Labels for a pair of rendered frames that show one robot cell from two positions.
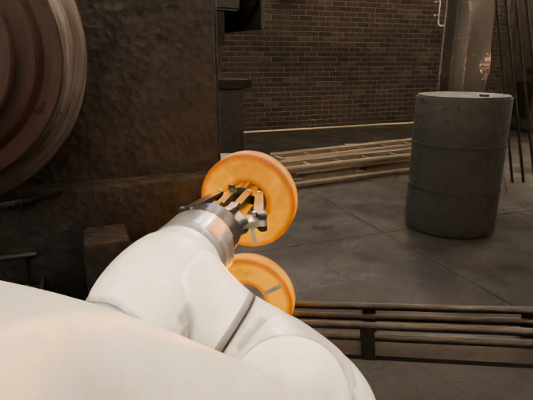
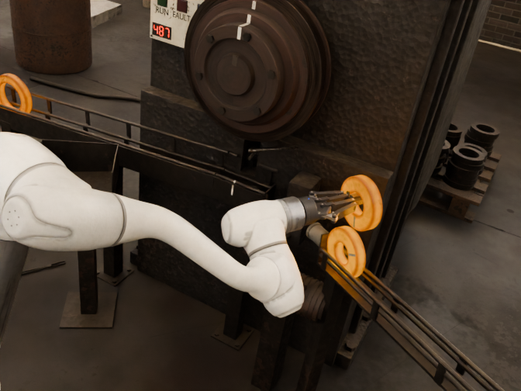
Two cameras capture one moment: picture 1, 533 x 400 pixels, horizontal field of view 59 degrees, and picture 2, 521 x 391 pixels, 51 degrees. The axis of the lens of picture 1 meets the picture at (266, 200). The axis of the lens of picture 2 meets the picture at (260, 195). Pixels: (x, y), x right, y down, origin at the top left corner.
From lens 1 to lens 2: 0.97 m
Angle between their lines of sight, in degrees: 43
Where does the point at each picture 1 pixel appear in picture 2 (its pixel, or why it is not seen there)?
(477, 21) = not seen: outside the picture
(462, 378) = not seen: outside the picture
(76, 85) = (309, 105)
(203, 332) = (253, 242)
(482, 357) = (418, 358)
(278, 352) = (262, 262)
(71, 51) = (312, 89)
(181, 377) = (186, 236)
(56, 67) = (301, 96)
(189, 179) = (365, 171)
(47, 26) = (303, 77)
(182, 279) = (255, 223)
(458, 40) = not seen: outside the picture
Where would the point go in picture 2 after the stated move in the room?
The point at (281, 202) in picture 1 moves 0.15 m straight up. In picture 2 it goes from (368, 214) to (382, 166)
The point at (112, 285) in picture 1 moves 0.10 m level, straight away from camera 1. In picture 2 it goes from (233, 212) to (253, 195)
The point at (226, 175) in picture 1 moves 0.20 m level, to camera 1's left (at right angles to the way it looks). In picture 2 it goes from (352, 185) to (302, 153)
